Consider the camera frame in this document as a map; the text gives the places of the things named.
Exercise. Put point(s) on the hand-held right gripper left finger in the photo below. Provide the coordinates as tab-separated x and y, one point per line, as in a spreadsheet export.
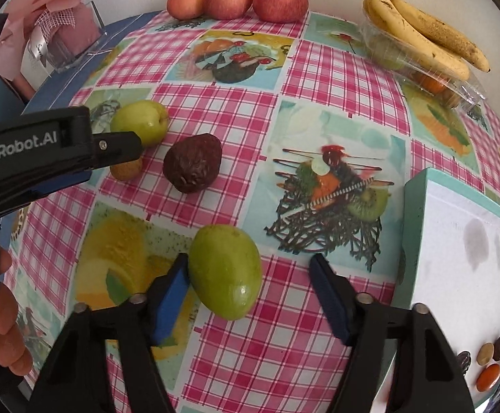
170	301

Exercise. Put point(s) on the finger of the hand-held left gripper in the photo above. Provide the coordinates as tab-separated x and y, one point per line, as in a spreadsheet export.
118	148

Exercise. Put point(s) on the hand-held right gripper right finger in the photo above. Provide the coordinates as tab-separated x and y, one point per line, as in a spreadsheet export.
333	301

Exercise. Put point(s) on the small brown longan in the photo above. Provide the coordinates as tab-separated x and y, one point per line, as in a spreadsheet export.
126	171

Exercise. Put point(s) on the small green round fruit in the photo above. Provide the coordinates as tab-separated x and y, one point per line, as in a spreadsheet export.
140	122

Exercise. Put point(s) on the large green oval fruit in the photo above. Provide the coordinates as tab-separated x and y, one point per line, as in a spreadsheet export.
226	271

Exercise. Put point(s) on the white tray with teal rim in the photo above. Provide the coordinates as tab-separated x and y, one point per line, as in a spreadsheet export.
456	275

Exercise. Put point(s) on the person's left hand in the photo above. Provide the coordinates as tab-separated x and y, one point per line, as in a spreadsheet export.
7	309

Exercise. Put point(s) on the clear acrylic holder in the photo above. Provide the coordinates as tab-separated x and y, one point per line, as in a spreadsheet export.
73	38

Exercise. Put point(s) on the pink wrapped flower bouquet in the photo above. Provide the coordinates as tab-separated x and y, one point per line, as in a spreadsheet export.
39	0

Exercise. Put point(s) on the small red apple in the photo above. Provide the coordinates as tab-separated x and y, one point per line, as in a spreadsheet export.
185	3

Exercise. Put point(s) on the tangerine inside clear container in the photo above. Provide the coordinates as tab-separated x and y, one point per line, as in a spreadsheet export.
432	84

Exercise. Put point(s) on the clear plastic fruit container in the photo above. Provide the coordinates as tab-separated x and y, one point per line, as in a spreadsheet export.
447	86

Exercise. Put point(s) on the spotted yellow banana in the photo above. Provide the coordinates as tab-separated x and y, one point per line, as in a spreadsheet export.
417	41
443	30

